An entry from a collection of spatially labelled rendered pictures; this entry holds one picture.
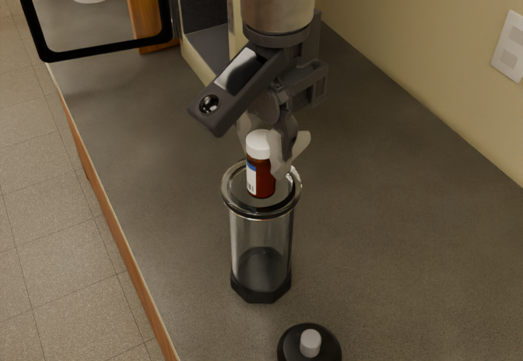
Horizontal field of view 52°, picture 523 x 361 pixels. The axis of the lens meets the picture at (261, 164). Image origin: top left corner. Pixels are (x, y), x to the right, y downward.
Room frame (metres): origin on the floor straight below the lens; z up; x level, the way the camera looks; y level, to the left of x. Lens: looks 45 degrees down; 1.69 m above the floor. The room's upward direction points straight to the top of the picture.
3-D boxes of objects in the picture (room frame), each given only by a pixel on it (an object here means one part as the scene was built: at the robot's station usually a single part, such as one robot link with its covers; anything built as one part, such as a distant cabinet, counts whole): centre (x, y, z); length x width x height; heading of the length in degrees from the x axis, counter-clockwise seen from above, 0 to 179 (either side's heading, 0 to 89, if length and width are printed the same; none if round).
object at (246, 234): (0.49, 0.00, 1.06); 0.11 x 0.11 x 0.21
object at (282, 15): (0.51, -0.01, 1.42); 0.08 x 0.08 x 0.05
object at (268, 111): (0.51, -0.02, 1.34); 0.09 x 0.08 x 0.12; 133
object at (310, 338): (0.35, -0.07, 0.97); 0.09 x 0.09 x 0.07
